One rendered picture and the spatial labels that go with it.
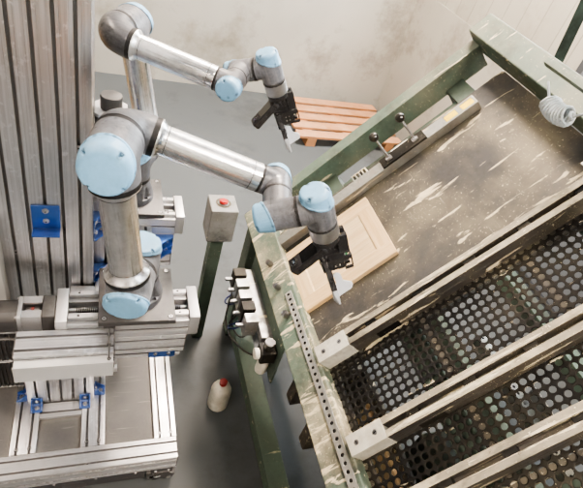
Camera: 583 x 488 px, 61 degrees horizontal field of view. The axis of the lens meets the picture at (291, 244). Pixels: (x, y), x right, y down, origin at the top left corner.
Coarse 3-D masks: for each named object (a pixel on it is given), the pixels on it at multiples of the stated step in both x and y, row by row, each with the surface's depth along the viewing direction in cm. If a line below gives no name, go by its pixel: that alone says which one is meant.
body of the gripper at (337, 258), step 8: (344, 232) 123; (336, 240) 122; (344, 240) 124; (320, 248) 122; (328, 248) 122; (336, 248) 126; (344, 248) 126; (328, 256) 127; (336, 256) 126; (344, 256) 126; (352, 256) 126; (328, 264) 127; (336, 264) 129; (344, 264) 130; (352, 264) 129
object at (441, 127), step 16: (448, 112) 188; (464, 112) 185; (432, 128) 190; (448, 128) 188; (400, 160) 193; (368, 176) 197; (384, 176) 197; (352, 192) 199; (336, 208) 202; (288, 240) 208
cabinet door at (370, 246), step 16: (352, 208) 197; (368, 208) 192; (352, 224) 194; (368, 224) 189; (304, 240) 204; (352, 240) 190; (368, 240) 185; (384, 240) 180; (288, 256) 206; (368, 256) 181; (384, 256) 177; (304, 272) 196; (320, 272) 192; (352, 272) 182; (368, 272) 179; (304, 288) 192; (320, 288) 188; (304, 304) 188; (320, 304) 185
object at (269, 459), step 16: (240, 256) 249; (224, 320) 281; (240, 352) 251; (240, 368) 248; (256, 384) 240; (256, 400) 234; (256, 416) 227; (256, 432) 222; (272, 432) 224; (304, 432) 216; (256, 448) 222; (272, 448) 218; (304, 448) 219; (272, 464) 213; (272, 480) 208
